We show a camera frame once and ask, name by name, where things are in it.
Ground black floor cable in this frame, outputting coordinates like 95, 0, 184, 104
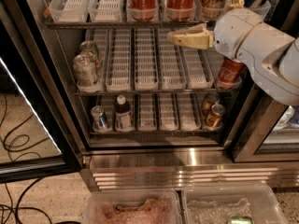
0, 93, 80, 224

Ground bottom wire shelf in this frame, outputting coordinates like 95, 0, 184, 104
90, 129, 221, 135

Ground middle wire shelf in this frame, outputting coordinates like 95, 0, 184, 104
75, 88, 240, 96

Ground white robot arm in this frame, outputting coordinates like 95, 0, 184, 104
167, 0, 299, 105

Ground white soda can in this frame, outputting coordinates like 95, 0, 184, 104
73, 54, 99, 92
79, 40, 101, 69

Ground white tray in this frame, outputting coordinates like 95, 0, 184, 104
49, 0, 89, 23
88, 0, 124, 22

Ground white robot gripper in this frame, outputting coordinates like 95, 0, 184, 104
167, 0, 263, 60

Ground gold can rear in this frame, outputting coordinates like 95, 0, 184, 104
201, 92, 221, 114

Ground red cola can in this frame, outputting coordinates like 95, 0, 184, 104
129, 0, 156, 21
166, 0, 193, 21

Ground gold can front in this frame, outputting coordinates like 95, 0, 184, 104
205, 104, 226, 129

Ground red cola can left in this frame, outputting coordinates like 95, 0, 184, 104
129, 0, 156, 21

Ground white soda can rear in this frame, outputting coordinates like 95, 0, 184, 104
79, 40, 101, 69

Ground white tray top far left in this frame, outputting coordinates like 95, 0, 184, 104
49, 0, 89, 23

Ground white soda can front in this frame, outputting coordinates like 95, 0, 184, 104
73, 54, 99, 92

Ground gold can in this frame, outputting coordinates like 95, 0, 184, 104
205, 104, 226, 129
201, 92, 221, 114

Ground top wire shelf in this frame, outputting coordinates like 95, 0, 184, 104
45, 20, 219, 30

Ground red cola can right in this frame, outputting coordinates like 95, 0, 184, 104
166, 0, 193, 21

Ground wire shelf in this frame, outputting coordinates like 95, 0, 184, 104
90, 129, 221, 135
45, 20, 219, 30
75, 88, 240, 96

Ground stainless fridge base grille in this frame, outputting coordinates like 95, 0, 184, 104
80, 148, 299, 191

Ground green can in bin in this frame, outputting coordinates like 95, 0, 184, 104
229, 217, 253, 224

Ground clear bin with pink wrap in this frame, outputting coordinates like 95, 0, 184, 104
82, 189, 182, 224

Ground open fridge glass door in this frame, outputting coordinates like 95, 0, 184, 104
0, 0, 82, 183

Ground blue silver energy can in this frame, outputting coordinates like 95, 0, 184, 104
91, 105, 110, 132

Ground red cola can middle shelf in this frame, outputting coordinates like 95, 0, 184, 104
218, 58, 244, 85

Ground clear bin with bubble wrap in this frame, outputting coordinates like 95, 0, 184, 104
181, 183, 288, 224

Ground brown drink bottle white cap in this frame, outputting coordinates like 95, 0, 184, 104
115, 95, 133, 131

